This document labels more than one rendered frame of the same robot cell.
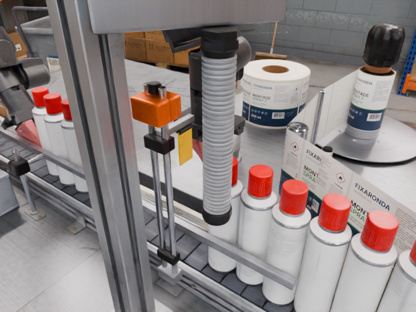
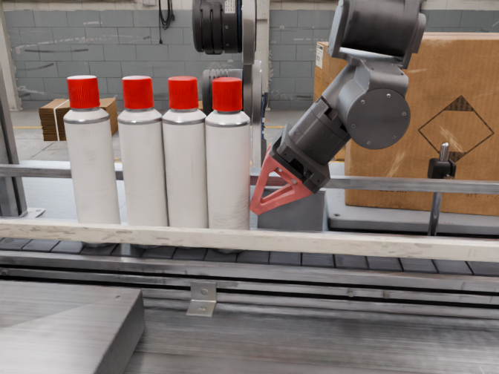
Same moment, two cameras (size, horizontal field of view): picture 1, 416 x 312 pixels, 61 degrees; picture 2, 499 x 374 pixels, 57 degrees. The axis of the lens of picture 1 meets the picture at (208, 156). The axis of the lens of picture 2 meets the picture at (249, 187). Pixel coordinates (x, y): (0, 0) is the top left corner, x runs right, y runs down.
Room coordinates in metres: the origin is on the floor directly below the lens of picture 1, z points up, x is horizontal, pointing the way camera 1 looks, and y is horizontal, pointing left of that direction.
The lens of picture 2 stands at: (1.16, 0.11, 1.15)
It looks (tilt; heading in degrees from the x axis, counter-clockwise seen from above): 20 degrees down; 150
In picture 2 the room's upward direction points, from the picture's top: straight up
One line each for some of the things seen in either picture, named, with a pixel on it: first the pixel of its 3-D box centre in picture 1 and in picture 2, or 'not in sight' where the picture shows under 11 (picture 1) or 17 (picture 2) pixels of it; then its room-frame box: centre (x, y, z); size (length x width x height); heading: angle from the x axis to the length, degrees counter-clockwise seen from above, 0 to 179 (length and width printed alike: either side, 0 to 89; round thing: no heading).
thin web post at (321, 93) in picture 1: (315, 129); not in sight; (0.73, -0.25, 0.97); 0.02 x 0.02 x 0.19
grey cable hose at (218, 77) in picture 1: (217, 137); not in sight; (0.31, -0.01, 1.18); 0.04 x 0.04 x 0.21
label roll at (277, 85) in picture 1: (273, 92); not in sight; (1.02, -0.20, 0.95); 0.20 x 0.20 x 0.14
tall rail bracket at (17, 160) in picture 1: (34, 178); not in sight; (0.62, 0.37, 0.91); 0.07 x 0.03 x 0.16; 144
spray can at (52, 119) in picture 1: (62, 140); (186, 164); (0.66, 0.31, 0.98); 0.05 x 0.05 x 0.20
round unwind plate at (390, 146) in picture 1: (361, 134); not in sight; (0.87, -0.43, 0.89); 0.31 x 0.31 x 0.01
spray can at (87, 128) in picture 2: not in sight; (92, 162); (0.60, 0.21, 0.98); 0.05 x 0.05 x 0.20
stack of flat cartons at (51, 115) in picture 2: not in sight; (81, 118); (-3.72, 0.94, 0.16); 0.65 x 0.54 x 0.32; 65
